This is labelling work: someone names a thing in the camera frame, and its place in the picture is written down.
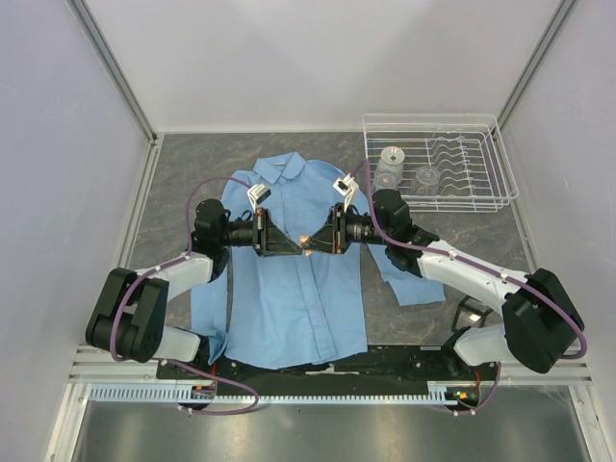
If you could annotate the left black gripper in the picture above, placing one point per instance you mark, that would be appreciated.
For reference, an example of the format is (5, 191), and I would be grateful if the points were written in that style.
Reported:
(268, 239)

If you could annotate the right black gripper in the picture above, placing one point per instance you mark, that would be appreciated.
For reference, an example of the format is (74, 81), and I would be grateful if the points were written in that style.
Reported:
(331, 237)

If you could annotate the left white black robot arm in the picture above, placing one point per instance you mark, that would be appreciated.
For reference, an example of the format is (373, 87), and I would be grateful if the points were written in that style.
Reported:
(129, 317)

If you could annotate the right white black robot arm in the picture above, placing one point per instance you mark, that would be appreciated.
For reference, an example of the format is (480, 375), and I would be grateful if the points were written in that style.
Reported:
(539, 321)

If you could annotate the clear glass lying left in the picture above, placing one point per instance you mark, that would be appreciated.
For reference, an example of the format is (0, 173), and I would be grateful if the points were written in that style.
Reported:
(385, 180)

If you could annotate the clear glass lying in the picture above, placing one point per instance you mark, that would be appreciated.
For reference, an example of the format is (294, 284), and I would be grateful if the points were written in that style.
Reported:
(385, 180)
(426, 181)

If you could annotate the clear glass with gold base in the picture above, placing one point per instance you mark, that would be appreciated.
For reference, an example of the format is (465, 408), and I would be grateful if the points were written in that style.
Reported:
(391, 161)

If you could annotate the clear glass lying right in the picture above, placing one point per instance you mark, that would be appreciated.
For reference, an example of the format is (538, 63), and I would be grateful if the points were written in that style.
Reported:
(426, 181)

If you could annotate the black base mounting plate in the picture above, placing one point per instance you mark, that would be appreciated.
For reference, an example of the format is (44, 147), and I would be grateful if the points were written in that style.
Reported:
(381, 368)

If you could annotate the small black framed stand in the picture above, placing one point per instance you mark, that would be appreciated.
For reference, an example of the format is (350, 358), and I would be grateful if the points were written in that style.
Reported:
(470, 312)

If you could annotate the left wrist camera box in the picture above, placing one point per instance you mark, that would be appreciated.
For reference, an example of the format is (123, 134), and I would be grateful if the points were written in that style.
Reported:
(257, 195)

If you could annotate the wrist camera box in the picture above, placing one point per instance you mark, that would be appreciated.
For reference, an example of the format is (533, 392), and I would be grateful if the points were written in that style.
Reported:
(347, 187)
(257, 195)

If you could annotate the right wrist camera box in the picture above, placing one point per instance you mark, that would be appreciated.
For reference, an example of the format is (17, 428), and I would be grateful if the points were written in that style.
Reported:
(347, 187)

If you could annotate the white wire dish rack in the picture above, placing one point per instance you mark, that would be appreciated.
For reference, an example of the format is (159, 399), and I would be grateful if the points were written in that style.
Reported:
(467, 149)

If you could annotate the slotted grey cable duct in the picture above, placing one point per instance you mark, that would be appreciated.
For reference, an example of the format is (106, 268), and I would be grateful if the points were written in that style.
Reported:
(429, 394)

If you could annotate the aluminium front rail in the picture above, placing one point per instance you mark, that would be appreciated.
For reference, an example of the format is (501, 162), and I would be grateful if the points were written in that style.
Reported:
(92, 365)

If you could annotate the left aluminium frame post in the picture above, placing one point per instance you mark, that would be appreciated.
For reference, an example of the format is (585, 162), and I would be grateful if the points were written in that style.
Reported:
(106, 56)

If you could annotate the aluminium frame post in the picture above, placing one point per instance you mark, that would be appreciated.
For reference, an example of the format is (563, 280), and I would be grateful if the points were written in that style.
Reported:
(540, 52)
(106, 56)

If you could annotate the right aluminium frame post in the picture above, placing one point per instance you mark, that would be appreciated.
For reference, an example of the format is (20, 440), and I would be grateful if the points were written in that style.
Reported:
(540, 52)

